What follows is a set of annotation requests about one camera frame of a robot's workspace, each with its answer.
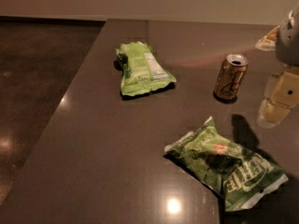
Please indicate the gold soda can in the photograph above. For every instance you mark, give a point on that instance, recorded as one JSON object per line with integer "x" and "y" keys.
{"x": 230, "y": 77}

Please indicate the light green chip bag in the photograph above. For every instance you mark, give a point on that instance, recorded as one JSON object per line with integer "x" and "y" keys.
{"x": 141, "y": 73}

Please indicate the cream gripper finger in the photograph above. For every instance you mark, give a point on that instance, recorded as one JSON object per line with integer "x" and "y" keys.
{"x": 268, "y": 42}
{"x": 281, "y": 95}

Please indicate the dark green jalapeno chip bag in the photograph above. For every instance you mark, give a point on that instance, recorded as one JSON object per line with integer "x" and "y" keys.
{"x": 239, "y": 175}

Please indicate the grey robot gripper body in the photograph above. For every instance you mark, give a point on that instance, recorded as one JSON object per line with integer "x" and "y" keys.
{"x": 288, "y": 42}

